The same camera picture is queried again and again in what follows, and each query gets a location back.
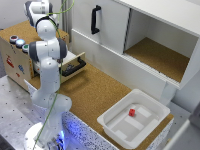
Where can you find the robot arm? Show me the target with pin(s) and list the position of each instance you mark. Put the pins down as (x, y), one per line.
(48, 90)

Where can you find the pink block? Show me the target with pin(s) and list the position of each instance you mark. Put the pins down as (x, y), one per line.
(132, 113)

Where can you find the wooden drawer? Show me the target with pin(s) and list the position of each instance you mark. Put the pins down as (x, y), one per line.
(74, 56)

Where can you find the white sliding door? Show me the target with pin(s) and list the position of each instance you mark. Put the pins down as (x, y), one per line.
(111, 23)

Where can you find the white plastic box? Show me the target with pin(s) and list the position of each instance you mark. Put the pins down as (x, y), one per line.
(133, 128)

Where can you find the white cabinet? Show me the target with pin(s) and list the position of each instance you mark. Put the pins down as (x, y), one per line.
(156, 20)

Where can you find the green button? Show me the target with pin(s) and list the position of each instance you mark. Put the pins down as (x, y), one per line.
(26, 48)

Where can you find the wooden drawer box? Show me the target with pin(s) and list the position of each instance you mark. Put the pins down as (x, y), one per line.
(16, 63)

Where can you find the blue button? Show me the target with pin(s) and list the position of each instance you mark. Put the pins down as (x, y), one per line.
(20, 42)

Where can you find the red button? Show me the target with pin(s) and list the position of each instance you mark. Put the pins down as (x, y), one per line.
(13, 38)

